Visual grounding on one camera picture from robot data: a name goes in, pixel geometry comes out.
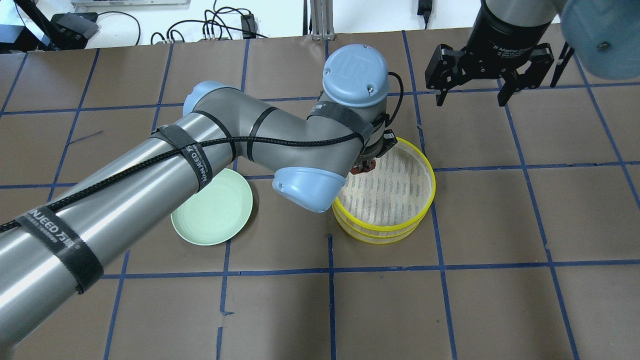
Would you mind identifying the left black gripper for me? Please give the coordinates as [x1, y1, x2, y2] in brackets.
[352, 129, 398, 167]

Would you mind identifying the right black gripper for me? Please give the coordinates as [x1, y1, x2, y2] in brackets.
[425, 0, 556, 107]

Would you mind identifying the brown bun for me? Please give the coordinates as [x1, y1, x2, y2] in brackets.
[350, 162, 377, 175]

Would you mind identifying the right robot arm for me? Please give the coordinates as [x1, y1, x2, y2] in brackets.
[425, 0, 640, 107]

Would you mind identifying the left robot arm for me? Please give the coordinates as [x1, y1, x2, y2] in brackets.
[0, 44, 391, 357]

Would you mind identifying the white steamer cloth top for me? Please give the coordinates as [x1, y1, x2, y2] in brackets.
[335, 144, 435, 227]

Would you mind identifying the green plate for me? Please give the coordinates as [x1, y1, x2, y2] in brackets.
[170, 168, 254, 246]

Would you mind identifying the black power adapter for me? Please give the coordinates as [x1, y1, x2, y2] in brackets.
[240, 13, 258, 39]

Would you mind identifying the aluminium frame post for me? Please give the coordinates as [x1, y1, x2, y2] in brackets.
[310, 0, 336, 41]

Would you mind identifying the black camera stand base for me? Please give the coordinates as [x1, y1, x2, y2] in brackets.
[0, 0, 99, 54]

